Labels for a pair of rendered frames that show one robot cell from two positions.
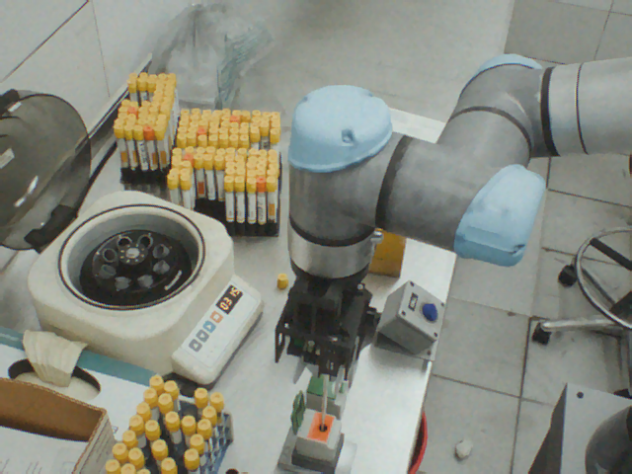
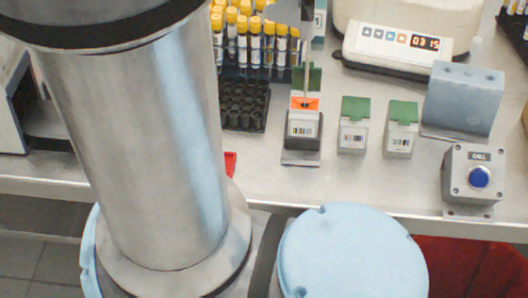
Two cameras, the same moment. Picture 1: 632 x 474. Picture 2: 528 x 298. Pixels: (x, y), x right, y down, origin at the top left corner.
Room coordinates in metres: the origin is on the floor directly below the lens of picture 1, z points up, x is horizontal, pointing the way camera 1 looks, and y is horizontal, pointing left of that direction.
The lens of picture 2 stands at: (0.34, -0.69, 1.62)
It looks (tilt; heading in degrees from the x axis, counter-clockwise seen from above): 48 degrees down; 82
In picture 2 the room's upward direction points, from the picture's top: straight up
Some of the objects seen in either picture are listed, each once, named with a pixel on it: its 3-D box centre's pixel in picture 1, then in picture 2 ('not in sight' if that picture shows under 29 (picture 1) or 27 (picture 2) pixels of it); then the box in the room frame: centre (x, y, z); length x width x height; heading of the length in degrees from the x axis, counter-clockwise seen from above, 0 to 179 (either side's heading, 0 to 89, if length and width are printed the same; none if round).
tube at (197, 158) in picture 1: (200, 182); not in sight; (0.93, 0.20, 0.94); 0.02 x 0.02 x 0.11
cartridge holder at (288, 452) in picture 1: (318, 451); (303, 133); (0.48, -0.01, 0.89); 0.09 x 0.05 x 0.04; 76
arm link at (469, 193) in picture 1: (467, 190); not in sight; (0.44, -0.11, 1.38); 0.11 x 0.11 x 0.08; 69
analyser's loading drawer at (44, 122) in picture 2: not in sight; (74, 115); (0.17, 0.04, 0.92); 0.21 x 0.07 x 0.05; 166
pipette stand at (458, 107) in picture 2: not in sight; (461, 100); (0.71, 0.00, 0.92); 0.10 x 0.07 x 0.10; 158
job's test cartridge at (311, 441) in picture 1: (318, 439); (304, 119); (0.48, -0.01, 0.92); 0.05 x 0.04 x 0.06; 76
